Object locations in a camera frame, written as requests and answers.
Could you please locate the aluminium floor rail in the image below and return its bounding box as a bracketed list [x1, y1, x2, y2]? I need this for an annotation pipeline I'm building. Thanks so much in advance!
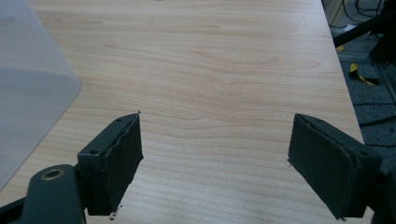
[337, 50, 396, 104]

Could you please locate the bundle of black cables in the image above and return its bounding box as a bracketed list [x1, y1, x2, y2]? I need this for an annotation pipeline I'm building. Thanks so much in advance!
[342, 0, 387, 19]

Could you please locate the yellow black tape strip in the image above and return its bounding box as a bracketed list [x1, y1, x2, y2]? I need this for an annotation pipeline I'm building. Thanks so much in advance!
[348, 62, 379, 87]

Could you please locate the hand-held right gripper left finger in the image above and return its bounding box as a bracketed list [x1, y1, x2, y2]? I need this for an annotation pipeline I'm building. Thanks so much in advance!
[77, 111, 145, 217]

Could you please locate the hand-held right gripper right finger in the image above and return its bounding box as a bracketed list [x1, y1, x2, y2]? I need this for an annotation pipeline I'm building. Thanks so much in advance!
[287, 113, 385, 220]

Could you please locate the black floor cable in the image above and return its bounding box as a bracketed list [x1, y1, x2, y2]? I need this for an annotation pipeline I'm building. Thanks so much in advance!
[358, 114, 396, 128]

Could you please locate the clear plastic storage box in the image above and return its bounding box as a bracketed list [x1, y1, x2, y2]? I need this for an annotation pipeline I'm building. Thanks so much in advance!
[0, 0, 82, 190]

